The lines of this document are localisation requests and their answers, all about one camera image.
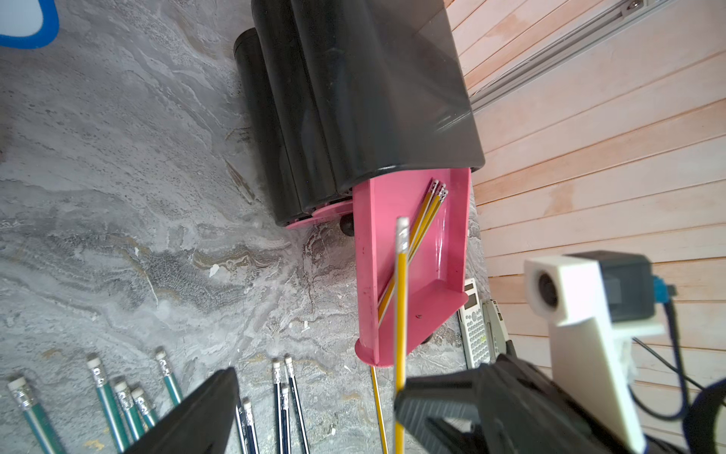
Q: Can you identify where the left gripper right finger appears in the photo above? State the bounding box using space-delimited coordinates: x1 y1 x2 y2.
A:
473 356 630 453

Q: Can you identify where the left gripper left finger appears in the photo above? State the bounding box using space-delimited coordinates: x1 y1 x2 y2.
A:
127 367 239 454

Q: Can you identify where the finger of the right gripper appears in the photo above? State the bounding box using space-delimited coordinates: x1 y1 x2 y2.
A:
394 370 482 453

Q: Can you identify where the yellow pencil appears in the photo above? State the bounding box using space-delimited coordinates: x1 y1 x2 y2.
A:
393 216 410 454
376 182 444 319
378 180 440 320
370 366 389 454
376 186 449 327

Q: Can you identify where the black drawer cabinet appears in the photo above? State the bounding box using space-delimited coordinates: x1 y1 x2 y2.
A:
234 1 485 226

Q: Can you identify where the pink middle drawer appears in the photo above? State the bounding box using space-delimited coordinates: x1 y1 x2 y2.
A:
313 200 353 219

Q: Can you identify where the pink bottom drawer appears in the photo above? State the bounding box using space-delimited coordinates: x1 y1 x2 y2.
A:
287 213 355 238

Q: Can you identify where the white calculator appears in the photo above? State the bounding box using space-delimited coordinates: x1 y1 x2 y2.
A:
458 278 492 369

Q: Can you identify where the green pencil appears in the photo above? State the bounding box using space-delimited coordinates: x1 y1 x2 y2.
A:
154 347 183 407
113 378 146 443
132 386 159 429
86 354 130 453
8 376 66 454

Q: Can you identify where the grey stapler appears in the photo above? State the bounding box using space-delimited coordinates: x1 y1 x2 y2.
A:
483 299 517 361

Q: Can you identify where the white board blue frame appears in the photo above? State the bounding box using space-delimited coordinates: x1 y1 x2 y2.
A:
0 0 60 49

